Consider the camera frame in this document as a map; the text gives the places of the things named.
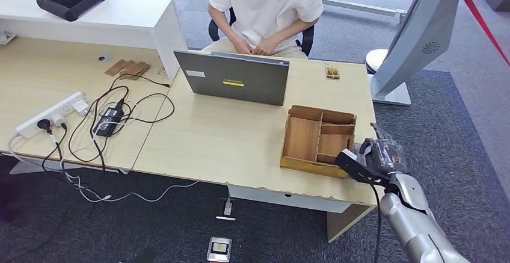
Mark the person's left hand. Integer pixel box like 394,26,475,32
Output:
253,36,282,57

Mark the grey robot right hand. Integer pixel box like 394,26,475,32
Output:
357,122,408,176

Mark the person's right hand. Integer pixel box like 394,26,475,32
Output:
231,34,254,55

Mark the person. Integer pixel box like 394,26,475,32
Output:
202,0,324,60

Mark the yellow picture key card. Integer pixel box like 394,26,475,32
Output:
325,64,341,81

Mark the grey laptop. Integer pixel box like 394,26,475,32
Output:
173,49,291,107

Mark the black office chair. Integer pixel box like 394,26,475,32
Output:
208,7,316,57

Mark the beige desk leg panel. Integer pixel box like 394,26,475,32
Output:
327,203,375,243

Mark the wooden compartment organizer box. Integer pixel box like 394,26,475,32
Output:
279,105,357,180

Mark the white round base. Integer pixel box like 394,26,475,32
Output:
365,48,390,75

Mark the brown wooden piece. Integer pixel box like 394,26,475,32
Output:
118,60,152,81
104,58,128,76

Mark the white desk front beam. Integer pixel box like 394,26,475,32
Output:
227,184,354,214

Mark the white raised counter shelf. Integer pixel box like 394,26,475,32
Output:
0,0,188,81

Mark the silver kiosk screen stand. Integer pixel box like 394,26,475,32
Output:
368,0,510,107

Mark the black laptop power adapter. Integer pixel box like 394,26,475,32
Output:
92,99,126,138

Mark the white floor plug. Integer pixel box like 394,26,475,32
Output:
215,197,236,221

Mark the red floor strip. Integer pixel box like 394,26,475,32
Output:
460,0,510,67

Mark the white charger plug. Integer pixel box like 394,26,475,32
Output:
73,98,90,116

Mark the silver floor socket box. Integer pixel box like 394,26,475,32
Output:
206,236,233,263

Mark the white power strip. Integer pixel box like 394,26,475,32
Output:
15,90,89,139

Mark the small white desk object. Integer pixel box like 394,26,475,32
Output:
0,29,17,46

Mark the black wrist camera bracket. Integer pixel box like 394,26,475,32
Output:
334,149,393,187

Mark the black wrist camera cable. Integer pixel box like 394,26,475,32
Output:
367,179,383,263

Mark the black adapter cable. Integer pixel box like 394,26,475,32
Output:
67,72,176,165

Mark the white cable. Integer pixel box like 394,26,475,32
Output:
7,132,199,203

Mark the black plug with cable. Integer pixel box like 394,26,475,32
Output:
36,118,69,175

